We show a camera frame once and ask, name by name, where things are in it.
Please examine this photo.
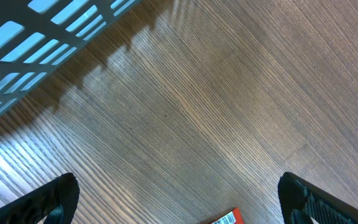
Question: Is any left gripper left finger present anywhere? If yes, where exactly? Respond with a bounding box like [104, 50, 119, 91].
[0, 172, 80, 224]

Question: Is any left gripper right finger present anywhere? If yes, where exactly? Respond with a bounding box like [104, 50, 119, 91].
[278, 172, 358, 224]

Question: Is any grey plastic shopping basket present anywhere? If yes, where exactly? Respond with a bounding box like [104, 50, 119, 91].
[0, 0, 138, 116]

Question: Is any red chocolate bar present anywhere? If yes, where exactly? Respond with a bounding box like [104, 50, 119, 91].
[210, 207, 244, 224]

